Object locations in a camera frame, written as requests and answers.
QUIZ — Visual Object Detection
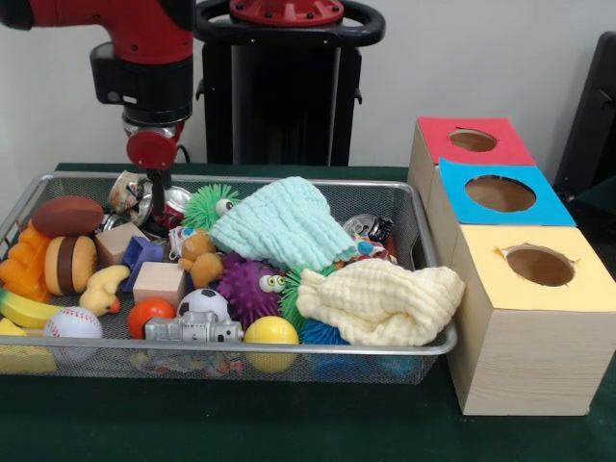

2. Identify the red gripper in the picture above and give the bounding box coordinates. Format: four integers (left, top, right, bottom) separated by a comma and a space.
126, 128, 181, 232

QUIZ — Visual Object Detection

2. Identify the mint green cloth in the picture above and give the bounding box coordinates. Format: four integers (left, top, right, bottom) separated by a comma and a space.
209, 176, 359, 273

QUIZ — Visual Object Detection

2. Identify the pale yellow cloth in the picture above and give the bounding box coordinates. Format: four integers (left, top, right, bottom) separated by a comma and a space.
295, 257, 466, 347

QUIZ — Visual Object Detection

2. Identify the clear mesh bin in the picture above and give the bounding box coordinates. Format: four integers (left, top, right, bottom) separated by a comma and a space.
0, 171, 459, 386

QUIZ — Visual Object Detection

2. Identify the wooden box with three holes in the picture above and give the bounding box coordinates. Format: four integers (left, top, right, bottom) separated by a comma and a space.
407, 116, 616, 417

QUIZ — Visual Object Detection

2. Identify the red soda can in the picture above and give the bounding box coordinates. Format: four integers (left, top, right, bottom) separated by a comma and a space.
144, 186, 193, 237

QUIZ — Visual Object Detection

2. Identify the crushed silver can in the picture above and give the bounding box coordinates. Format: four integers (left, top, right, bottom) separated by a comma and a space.
106, 171, 155, 230

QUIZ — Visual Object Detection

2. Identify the green fuzzy toy with eyes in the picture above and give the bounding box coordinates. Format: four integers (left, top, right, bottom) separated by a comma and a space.
181, 184, 242, 232

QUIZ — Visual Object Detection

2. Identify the purple block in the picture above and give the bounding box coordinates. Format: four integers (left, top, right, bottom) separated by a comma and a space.
119, 236, 165, 293

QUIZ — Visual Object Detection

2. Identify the tan wooden cube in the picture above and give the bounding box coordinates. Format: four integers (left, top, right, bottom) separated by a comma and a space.
94, 221, 147, 269

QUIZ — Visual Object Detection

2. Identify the orange plush toy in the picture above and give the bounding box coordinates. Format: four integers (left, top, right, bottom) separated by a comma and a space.
176, 231, 225, 291

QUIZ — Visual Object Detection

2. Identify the small wooden block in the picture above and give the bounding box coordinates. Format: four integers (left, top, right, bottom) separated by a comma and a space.
132, 261, 188, 307

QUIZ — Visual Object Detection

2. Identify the brown toy football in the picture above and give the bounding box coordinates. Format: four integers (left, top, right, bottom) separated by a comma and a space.
32, 195, 105, 239

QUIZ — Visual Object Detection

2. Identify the yellow duck toy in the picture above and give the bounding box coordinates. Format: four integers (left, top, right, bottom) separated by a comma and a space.
78, 265, 132, 318

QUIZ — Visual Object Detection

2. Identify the toy hamburger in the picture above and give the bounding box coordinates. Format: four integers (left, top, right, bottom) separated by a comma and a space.
43, 235, 98, 297

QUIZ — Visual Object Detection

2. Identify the small soccer ball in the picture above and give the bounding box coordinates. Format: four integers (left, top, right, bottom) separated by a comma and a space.
177, 289, 232, 326

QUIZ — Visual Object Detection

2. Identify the small red ball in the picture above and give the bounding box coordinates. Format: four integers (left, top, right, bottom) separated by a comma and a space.
127, 297, 178, 340

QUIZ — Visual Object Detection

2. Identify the purple fuzzy toy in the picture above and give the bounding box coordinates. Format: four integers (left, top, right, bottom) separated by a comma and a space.
217, 250, 288, 330

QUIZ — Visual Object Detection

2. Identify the silver robot toy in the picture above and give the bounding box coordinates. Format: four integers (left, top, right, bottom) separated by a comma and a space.
144, 311, 245, 345

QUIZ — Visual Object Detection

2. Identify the white baseball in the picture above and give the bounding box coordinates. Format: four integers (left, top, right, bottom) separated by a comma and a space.
43, 306, 104, 367

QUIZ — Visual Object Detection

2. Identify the small green spiky toy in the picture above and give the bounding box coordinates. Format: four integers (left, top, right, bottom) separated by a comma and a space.
279, 268, 333, 330

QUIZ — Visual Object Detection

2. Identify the yellow ball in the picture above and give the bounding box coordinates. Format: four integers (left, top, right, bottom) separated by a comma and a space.
244, 316, 300, 374

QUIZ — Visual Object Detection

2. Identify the yellow toy banana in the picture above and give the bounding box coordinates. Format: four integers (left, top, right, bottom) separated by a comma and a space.
0, 288, 64, 329

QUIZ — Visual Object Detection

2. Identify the blue spiky ball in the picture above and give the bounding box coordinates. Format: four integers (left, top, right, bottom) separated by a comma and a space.
298, 320, 349, 347

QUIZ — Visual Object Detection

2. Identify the yellow block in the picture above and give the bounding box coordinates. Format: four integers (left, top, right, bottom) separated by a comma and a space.
0, 320, 59, 376

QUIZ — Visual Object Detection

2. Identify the silver and black can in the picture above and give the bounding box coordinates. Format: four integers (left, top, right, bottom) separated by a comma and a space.
343, 214, 396, 244

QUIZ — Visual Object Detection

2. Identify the multicoloured toy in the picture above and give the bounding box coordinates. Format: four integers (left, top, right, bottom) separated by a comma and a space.
332, 239, 399, 266

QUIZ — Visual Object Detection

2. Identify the black chair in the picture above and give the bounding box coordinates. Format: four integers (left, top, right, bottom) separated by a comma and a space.
553, 32, 616, 242

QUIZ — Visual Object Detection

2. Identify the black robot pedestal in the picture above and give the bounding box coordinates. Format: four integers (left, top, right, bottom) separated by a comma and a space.
187, 0, 387, 167

